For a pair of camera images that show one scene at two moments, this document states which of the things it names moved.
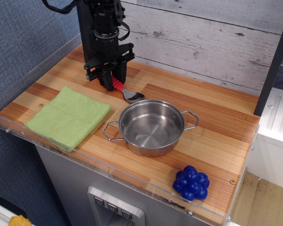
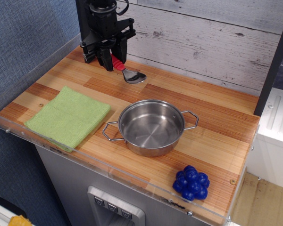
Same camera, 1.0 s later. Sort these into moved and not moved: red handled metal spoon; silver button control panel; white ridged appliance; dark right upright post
Moved: red handled metal spoon
Not moved: silver button control panel; dark right upright post; white ridged appliance
